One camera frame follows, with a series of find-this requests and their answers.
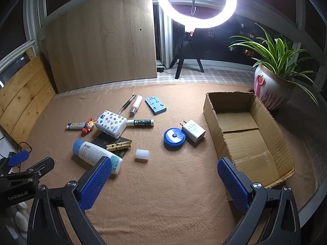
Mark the green label tube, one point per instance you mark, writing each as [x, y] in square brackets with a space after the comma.
[140, 122]

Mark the white blue bottle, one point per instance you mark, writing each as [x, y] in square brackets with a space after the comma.
[89, 151]

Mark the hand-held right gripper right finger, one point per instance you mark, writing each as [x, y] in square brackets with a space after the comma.
[235, 183]

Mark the white wall charger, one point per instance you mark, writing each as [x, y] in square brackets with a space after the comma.
[195, 131]

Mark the light wooden panel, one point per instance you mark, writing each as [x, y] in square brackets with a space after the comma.
[102, 43]

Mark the pink tube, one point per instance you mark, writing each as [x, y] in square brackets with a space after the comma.
[136, 103]

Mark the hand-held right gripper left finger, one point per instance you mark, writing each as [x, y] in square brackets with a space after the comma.
[97, 181]

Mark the wooden slat board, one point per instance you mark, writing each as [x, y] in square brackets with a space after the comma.
[23, 97]

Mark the black pen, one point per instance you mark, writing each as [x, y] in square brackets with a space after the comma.
[126, 105]

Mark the green spider plant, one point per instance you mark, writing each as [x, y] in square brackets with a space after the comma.
[277, 56]

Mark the white cloth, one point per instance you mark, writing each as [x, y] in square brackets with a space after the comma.
[21, 214]

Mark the patterned lighter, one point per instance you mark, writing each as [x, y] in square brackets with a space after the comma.
[75, 126]

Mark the blue round case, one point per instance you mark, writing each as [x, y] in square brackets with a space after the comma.
[175, 137]

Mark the black card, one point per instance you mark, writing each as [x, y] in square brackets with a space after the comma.
[102, 140]

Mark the black power adapter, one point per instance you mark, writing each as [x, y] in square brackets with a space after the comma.
[160, 69]

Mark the wooden clothespin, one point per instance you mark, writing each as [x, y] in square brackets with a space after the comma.
[118, 146]

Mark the star print tissue pack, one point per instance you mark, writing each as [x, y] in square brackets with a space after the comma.
[111, 122]

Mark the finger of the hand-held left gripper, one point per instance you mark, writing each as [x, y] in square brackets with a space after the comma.
[40, 165]
[18, 157]

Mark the blue phone stand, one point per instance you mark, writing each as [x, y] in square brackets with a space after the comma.
[155, 106]

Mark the cardboard box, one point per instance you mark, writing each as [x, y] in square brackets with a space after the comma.
[242, 143]

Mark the white translucent cap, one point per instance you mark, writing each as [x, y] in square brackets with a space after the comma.
[142, 155]

